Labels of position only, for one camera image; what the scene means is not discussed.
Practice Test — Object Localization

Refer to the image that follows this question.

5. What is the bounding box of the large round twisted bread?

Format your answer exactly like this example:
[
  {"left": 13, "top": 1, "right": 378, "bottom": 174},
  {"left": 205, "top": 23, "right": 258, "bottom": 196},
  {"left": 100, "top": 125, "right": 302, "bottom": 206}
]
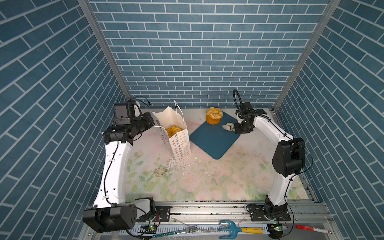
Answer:
[{"left": 206, "top": 107, "right": 223, "bottom": 125}]

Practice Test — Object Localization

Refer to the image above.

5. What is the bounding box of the croissant bread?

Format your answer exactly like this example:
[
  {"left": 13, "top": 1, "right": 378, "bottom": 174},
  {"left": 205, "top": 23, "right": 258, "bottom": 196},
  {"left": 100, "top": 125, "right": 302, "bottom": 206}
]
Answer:
[{"left": 166, "top": 126, "right": 183, "bottom": 138}]

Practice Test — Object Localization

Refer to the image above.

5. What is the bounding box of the white printed paper bag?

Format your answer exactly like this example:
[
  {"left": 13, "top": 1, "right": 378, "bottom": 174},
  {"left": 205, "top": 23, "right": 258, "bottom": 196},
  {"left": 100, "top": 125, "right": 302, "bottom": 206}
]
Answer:
[{"left": 150, "top": 101, "right": 191, "bottom": 161}]

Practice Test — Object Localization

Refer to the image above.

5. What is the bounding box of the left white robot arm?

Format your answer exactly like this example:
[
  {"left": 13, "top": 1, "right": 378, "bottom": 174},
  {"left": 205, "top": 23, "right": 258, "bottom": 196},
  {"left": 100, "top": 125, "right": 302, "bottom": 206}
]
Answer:
[{"left": 83, "top": 113, "right": 156, "bottom": 233}]

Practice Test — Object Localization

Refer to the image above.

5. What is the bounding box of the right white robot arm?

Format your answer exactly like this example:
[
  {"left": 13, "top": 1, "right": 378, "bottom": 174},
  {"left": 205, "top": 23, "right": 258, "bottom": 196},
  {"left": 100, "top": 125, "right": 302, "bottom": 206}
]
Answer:
[{"left": 223, "top": 102, "right": 306, "bottom": 221}]

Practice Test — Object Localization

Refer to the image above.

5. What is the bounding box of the dark blue tray mat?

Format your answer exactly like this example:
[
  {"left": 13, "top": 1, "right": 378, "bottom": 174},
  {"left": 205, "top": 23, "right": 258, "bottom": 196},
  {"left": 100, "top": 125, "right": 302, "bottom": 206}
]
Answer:
[{"left": 189, "top": 113, "right": 240, "bottom": 160}]

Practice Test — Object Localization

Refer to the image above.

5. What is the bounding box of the red white marker pen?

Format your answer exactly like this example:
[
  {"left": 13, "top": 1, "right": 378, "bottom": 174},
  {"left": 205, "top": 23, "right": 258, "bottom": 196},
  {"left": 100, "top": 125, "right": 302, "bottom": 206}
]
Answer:
[{"left": 296, "top": 225, "right": 332, "bottom": 234}]

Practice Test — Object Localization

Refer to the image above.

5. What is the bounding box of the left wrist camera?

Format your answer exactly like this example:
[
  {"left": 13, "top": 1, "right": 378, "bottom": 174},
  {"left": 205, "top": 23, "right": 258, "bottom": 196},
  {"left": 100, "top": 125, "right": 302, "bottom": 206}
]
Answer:
[{"left": 114, "top": 102, "right": 136, "bottom": 126}]

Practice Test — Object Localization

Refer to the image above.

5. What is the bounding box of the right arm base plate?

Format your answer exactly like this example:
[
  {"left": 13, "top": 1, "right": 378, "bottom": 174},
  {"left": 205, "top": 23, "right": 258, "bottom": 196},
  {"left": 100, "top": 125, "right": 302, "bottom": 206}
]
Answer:
[{"left": 245, "top": 204, "right": 291, "bottom": 222}]

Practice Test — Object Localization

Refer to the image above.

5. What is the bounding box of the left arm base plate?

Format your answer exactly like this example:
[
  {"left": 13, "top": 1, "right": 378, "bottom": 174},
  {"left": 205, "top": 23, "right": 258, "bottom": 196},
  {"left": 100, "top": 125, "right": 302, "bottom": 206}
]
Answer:
[{"left": 147, "top": 206, "right": 171, "bottom": 223}]

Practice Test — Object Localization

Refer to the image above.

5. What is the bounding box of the aluminium rail frame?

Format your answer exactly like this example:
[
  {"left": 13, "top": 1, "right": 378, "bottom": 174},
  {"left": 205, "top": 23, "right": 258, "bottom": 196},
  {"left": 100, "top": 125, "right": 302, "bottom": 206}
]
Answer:
[{"left": 83, "top": 201, "right": 337, "bottom": 229}]

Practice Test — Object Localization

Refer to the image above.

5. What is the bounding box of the teal fork tool yellow handle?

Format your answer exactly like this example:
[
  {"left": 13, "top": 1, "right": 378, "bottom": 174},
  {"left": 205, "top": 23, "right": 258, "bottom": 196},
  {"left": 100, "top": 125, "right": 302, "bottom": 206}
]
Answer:
[{"left": 218, "top": 220, "right": 264, "bottom": 240}]

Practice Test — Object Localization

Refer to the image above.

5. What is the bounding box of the metal fork green handle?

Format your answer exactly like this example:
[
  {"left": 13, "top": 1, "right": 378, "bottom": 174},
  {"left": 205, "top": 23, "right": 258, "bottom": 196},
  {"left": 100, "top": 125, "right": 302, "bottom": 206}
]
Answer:
[{"left": 152, "top": 226, "right": 198, "bottom": 239}]

